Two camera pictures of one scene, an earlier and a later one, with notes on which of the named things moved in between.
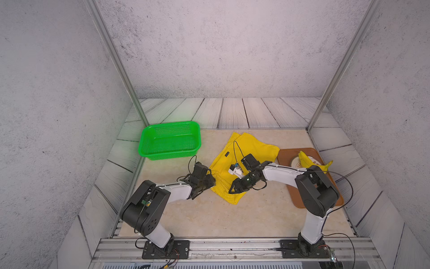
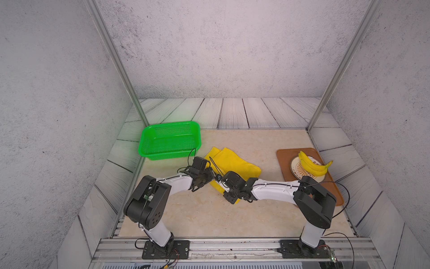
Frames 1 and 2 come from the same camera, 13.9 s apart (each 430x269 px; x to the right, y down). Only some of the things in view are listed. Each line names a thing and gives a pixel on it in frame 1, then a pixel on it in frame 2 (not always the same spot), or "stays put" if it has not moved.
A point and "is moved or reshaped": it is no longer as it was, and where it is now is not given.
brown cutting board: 285,156 stays put
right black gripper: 237,186 -> 229,200
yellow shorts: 239,145 is moved or reshaped
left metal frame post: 118,61 stays put
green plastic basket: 171,140 stays put
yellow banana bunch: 305,162 stays put
